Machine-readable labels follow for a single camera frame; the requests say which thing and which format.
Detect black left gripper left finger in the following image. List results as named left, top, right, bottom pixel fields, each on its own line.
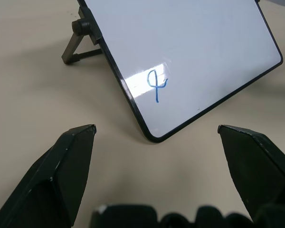
left=0, top=124, right=97, bottom=228

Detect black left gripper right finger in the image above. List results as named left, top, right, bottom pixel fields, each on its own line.
left=217, top=124, right=285, bottom=224

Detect black folding whiteboard stand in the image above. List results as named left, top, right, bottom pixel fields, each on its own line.
left=61, top=6, right=105, bottom=65

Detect white board with black frame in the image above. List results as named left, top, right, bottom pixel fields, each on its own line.
left=76, top=0, right=284, bottom=143

